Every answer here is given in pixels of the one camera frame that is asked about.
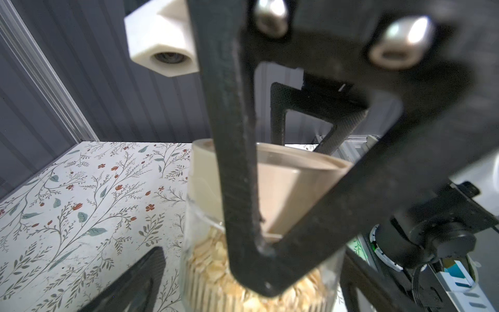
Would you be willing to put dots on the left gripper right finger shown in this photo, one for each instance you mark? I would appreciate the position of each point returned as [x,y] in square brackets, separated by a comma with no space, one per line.
[358,278]

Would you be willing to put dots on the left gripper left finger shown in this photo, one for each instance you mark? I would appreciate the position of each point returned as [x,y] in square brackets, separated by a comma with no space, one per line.
[134,290]

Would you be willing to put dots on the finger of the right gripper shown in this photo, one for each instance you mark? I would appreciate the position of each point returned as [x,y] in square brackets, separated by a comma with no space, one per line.
[343,115]
[312,136]

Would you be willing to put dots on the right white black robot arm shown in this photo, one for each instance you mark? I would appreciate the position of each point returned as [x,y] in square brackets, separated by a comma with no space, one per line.
[443,223]

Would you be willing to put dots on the floral table mat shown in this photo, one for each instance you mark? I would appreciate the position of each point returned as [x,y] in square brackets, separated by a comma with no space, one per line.
[78,225]

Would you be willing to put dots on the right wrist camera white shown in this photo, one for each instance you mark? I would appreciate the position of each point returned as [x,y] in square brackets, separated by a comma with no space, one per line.
[159,36]

